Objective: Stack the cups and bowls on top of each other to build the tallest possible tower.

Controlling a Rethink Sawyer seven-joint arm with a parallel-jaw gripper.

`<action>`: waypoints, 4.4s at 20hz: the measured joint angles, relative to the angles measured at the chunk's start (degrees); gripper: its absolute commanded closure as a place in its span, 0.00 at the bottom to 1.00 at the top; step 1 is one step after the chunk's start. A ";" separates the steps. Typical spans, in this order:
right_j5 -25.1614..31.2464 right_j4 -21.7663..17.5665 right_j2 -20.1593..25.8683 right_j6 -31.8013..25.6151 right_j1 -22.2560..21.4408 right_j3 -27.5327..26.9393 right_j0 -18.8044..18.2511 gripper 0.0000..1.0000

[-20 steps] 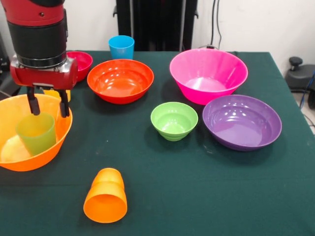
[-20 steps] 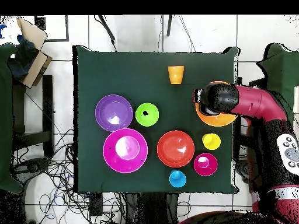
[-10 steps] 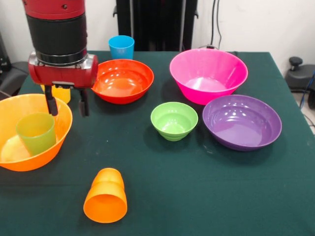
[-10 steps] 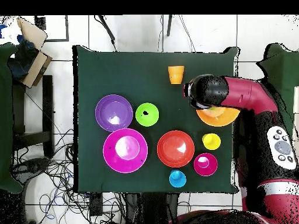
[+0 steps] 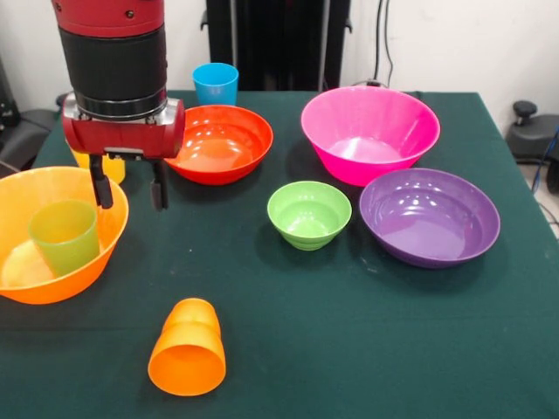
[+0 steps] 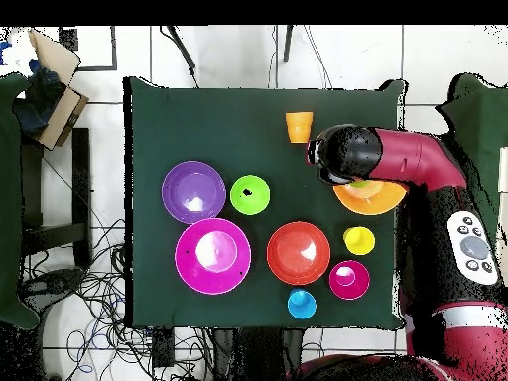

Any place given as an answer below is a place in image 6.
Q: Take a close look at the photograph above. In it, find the orange cup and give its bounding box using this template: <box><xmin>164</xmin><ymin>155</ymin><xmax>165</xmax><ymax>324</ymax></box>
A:
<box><xmin>284</xmin><ymin>111</ymin><xmax>315</xmax><ymax>145</ymax></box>

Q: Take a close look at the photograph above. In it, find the white box stack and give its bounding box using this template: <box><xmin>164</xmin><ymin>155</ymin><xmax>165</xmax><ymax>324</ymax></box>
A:
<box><xmin>495</xmin><ymin>145</ymin><xmax>508</xmax><ymax>294</ymax></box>

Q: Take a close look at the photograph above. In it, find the small green bowl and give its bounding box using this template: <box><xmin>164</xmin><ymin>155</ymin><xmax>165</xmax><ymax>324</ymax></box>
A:
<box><xmin>229</xmin><ymin>174</ymin><xmax>272</xmax><ymax>216</ymax></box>

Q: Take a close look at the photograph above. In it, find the dark green table cloth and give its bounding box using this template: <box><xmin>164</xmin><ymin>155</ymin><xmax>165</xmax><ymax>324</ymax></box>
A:
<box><xmin>123</xmin><ymin>75</ymin><xmax>408</xmax><ymax>329</ymax></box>

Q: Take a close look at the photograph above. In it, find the large orange bowl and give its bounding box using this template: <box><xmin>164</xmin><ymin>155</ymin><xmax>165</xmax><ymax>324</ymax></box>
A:
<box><xmin>331</xmin><ymin>178</ymin><xmax>409</xmax><ymax>216</ymax></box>

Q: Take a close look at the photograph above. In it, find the yellow cup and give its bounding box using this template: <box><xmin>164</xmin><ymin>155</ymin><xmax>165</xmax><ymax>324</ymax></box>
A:
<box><xmin>342</xmin><ymin>225</ymin><xmax>377</xmax><ymax>256</ymax></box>

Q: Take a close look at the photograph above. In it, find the wide red bowl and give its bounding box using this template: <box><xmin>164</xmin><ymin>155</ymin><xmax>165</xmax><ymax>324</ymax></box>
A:
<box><xmin>266</xmin><ymin>220</ymin><xmax>331</xmax><ymax>287</ymax></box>

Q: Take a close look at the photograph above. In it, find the black tripod leg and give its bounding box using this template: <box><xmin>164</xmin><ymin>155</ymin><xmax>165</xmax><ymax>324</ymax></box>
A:
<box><xmin>282</xmin><ymin>25</ymin><xmax>296</xmax><ymax>64</ymax></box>
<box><xmin>159</xmin><ymin>25</ymin><xmax>200</xmax><ymax>89</ymax></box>

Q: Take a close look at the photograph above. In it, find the wide purple bowl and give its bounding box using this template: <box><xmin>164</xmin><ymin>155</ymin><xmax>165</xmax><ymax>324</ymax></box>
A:
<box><xmin>161</xmin><ymin>160</ymin><xmax>227</xmax><ymax>226</ymax></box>

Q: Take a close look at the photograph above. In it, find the small crimson bowl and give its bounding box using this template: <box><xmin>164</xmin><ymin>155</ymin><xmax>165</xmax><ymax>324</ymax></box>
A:
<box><xmin>328</xmin><ymin>259</ymin><xmax>371</xmax><ymax>302</ymax></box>

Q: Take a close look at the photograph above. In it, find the blue cup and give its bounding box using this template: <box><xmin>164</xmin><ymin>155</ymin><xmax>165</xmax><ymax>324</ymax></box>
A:
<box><xmin>287</xmin><ymin>288</ymin><xmax>318</xmax><ymax>320</ymax></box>

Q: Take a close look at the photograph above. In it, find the large pink bowl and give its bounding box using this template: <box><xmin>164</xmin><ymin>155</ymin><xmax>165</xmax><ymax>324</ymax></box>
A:
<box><xmin>174</xmin><ymin>217</ymin><xmax>252</xmax><ymax>296</ymax></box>

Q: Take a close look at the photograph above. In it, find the green cloth covered table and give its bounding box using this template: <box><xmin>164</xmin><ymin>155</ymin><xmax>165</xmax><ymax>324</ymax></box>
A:
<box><xmin>0</xmin><ymin>72</ymin><xmax>41</xmax><ymax>330</ymax></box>
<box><xmin>435</xmin><ymin>72</ymin><xmax>508</xmax><ymax>328</ymax></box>

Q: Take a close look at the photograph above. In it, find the black power adapter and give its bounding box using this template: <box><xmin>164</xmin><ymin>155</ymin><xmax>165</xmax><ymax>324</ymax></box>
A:
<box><xmin>151</xmin><ymin>327</ymin><xmax>177</xmax><ymax>369</ymax></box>

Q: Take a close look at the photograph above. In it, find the cardboard box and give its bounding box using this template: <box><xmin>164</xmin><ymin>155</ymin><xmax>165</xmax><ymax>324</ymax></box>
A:
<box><xmin>26</xmin><ymin>28</ymin><xmax>90</xmax><ymax>151</ymax></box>

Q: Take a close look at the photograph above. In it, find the dark blue fabric bundle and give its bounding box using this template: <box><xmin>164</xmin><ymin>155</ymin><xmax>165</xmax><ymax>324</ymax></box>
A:
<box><xmin>13</xmin><ymin>59</ymin><xmax>66</xmax><ymax>136</ymax></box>

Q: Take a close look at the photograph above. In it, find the black square frame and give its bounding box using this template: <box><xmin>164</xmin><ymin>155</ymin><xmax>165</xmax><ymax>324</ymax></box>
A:
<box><xmin>58</xmin><ymin>25</ymin><xmax>119</xmax><ymax>73</ymax></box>

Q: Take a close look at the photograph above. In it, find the black stool frame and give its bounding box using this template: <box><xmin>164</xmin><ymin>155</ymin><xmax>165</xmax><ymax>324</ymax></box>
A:
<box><xmin>21</xmin><ymin>126</ymin><xmax>93</xmax><ymax>271</ymax></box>

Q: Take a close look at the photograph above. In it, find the tangle of black cables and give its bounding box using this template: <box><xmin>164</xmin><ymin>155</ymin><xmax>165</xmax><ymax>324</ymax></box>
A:
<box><xmin>21</xmin><ymin>217</ymin><xmax>211</xmax><ymax>381</ymax></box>

